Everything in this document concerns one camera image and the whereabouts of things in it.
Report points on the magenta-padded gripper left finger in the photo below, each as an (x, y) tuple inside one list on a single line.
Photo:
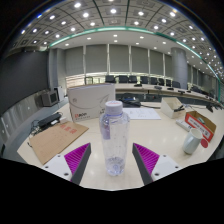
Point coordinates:
[(77, 158)]

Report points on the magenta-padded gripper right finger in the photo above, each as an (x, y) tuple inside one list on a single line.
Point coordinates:
[(146, 158)]

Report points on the clear plastic water bottle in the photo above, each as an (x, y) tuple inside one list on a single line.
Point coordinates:
[(114, 140)]

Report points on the flat brown cardboard sheet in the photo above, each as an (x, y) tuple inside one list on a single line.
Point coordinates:
[(58, 140)]

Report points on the white printed paper sheet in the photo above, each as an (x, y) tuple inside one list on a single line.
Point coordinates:
[(143, 114)]

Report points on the black power adapter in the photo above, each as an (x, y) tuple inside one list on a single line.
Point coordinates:
[(49, 120)]

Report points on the white ceramic mug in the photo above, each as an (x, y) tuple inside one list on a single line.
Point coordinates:
[(191, 141)]

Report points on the white rectangular remote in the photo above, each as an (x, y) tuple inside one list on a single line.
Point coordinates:
[(183, 125)]

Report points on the small open white box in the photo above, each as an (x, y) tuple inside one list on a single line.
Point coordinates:
[(168, 106)]

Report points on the large white printed carton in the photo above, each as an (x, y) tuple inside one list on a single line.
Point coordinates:
[(88, 101)]

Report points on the black desk phone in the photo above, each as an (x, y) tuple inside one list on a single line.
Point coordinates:
[(130, 101)]

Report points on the black clip tool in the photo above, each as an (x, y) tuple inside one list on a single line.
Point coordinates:
[(179, 108)]

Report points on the flat round red coaster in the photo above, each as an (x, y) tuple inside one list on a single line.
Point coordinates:
[(204, 143)]

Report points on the open brown red-sided cardboard box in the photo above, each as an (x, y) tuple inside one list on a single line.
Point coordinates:
[(200, 125)]

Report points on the long curved conference desk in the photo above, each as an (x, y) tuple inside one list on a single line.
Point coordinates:
[(150, 93)]

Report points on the grey boxy monitor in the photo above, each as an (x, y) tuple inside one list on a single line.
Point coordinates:
[(50, 98)]

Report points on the row of black office chairs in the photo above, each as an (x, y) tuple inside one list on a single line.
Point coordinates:
[(123, 79)]

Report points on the round ceiling lights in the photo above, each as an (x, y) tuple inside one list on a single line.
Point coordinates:
[(113, 11)]

